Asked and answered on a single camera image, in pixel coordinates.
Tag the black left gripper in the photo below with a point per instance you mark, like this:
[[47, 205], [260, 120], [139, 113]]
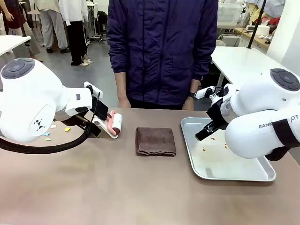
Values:
[[100, 110]]

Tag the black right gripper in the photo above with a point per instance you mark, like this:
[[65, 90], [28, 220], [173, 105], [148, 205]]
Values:
[[216, 113]]

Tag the pink and white lint roller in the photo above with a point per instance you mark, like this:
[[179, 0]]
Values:
[[117, 122]]

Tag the brown towel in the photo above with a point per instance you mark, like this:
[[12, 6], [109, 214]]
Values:
[[155, 141]]

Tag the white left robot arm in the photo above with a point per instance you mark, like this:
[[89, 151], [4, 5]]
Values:
[[32, 98]]

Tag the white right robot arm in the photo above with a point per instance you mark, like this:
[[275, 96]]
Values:
[[257, 112]]

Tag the person's right forearm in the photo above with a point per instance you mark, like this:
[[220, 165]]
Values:
[[121, 85]]

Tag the person's left forearm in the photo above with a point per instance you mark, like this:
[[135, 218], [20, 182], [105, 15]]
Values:
[[195, 86]]

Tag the person's right hand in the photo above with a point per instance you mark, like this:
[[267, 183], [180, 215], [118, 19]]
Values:
[[123, 103]]

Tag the person's left hand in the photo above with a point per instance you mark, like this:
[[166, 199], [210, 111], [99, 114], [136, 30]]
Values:
[[188, 105]]

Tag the white folded roller stand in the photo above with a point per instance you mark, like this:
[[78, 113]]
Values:
[[103, 127]]

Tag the silver metal tray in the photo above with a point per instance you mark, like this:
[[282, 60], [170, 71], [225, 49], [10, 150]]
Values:
[[218, 164]]

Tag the yellow paper scrap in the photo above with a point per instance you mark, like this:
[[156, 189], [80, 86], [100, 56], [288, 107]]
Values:
[[67, 129]]

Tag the black wristwatch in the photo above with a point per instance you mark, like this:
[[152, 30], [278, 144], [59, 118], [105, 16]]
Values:
[[192, 95]]

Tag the white paper scrap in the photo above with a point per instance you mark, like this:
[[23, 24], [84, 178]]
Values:
[[53, 126]]

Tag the green paper scrap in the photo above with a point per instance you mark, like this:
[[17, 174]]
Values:
[[48, 139]]

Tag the bystander in black trousers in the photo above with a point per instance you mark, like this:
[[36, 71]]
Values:
[[76, 35]]

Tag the large white table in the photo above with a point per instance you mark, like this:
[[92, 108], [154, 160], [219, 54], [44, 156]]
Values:
[[243, 63]]

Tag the person in navy jacket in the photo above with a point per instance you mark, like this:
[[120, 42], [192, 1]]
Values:
[[161, 47]]

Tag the black stool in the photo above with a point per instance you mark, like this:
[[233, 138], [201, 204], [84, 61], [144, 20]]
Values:
[[102, 21]]

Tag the bystander in grey trousers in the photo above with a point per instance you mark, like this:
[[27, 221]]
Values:
[[54, 25]]

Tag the wooden workbench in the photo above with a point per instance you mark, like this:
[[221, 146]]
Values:
[[255, 37]]

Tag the small white table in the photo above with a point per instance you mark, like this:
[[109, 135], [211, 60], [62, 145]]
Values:
[[11, 43]]

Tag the black pole stand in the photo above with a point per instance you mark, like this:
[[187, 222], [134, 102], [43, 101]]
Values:
[[256, 23]]

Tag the translucent storage box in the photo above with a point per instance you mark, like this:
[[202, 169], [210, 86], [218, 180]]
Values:
[[230, 14]]

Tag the bystander in dark red top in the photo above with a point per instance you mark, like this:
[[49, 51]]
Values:
[[16, 18]]

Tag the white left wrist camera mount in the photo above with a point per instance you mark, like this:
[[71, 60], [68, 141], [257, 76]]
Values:
[[93, 89]]

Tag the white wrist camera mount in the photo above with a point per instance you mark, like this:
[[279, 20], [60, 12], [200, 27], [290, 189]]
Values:
[[206, 92], [93, 89]]

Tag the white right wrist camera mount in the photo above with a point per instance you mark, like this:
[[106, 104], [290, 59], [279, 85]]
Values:
[[206, 92]]

